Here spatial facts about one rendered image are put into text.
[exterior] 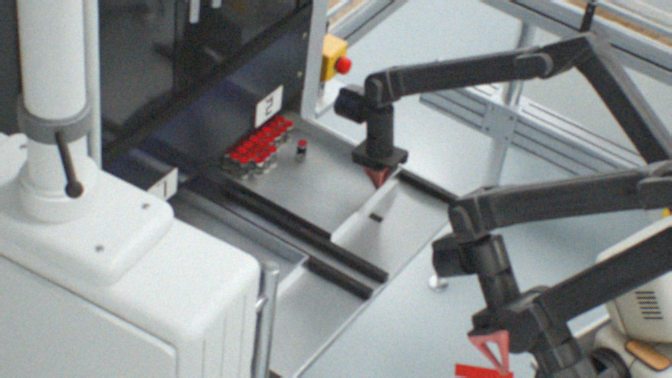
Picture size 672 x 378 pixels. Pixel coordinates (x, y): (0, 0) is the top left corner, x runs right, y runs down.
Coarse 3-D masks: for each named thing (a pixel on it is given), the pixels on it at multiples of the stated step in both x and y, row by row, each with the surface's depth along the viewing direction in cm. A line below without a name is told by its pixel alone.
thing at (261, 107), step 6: (276, 90) 273; (270, 96) 271; (276, 96) 274; (264, 102) 270; (270, 102) 273; (276, 102) 275; (258, 108) 269; (264, 108) 272; (270, 108) 274; (276, 108) 276; (258, 114) 271; (264, 114) 273; (270, 114) 275; (258, 120) 272; (264, 120) 274
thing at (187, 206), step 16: (176, 192) 270; (192, 192) 267; (176, 208) 268; (192, 208) 268; (208, 208) 267; (224, 208) 264; (192, 224) 265; (208, 224) 265; (224, 224) 266; (240, 224) 263; (224, 240) 262; (240, 240) 263; (256, 240) 263; (272, 240) 260; (256, 256) 260; (272, 256) 260; (288, 256) 260; (304, 256) 257; (288, 272) 256
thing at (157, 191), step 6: (168, 174) 250; (174, 174) 252; (162, 180) 249; (168, 180) 251; (174, 180) 253; (156, 186) 248; (162, 186) 250; (168, 186) 252; (174, 186) 254; (150, 192) 247; (156, 192) 249; (162, 192) 251; (168, 192) 253; (174, 192) 255; (162, 198) 252
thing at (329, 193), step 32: (320, 128) 286; (288, 160) 282; (320, 160) 283; (256, 192) 269; (288, 192) 275; (320, 192) 276; (352, 192) 277; (384, 192) 277; (320, 224) 269; (352, 224) 269
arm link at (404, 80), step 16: (528, 48) 240; (416, 64) 257; (432, 64) 253; (448, 64) 250; (464, 64) 247; (480, 64) 245; (496, 64) 243; (512, 64) 241; (528, 64) 235; (544, 64) 233; (384, 80) 259; (400, 80) 257; (416, 80) 255; (432, 80) 253; (448, 80) 251; (464, 80) 248; (480, 80) 246; (496, 80) 244; (512, 80) 242; (528, 80) 239; (384, 96) 260; (400, 96) 258
